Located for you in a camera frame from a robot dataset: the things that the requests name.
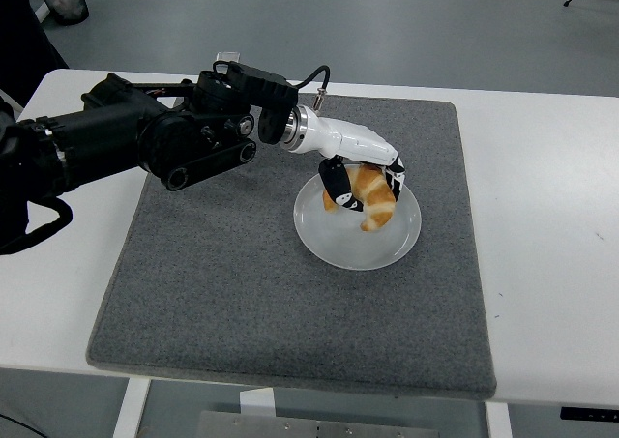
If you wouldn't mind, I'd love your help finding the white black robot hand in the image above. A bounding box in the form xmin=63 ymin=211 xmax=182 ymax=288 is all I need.
xmin=295 ymin=104 xmax=412 ymax=214

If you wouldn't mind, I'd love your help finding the golden croissant bread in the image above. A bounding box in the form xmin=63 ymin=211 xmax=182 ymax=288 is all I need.
xmin=322 ymin=162 xmax=398 ymax=233

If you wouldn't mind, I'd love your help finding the pale grey round plate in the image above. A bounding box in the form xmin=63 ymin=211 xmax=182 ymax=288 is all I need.
xmin=293 ymin=171 xmax=423 ymax=272

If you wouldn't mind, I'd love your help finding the grey felt mat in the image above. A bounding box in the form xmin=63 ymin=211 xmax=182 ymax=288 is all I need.
xmin=85 ymin=85 xmax=498 ymax=401

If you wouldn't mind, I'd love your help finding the black trash bin with liner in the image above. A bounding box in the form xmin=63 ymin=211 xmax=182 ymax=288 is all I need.
xmin=25 ymin=0 xmax=91 ymax=27

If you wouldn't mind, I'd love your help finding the white table leg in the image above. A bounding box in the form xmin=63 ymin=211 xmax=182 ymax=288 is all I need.
xmin=485 ymin=401 xmax=514 ymax=438
xmin=111 ymin=376 xmax=152 ymax=438

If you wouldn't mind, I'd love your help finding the person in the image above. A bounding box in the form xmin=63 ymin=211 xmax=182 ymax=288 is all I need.
xmin=0 ymin=0 xmax=70 ymax=120

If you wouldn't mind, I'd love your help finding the black table control panel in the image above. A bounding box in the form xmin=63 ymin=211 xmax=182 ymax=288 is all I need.
xmin=560 ymin=406 xmax=619 ymax=422

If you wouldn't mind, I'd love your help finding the thin black floor cable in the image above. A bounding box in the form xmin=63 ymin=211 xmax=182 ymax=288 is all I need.
xmin=0 ymin=411 xmax=45 ymax=438

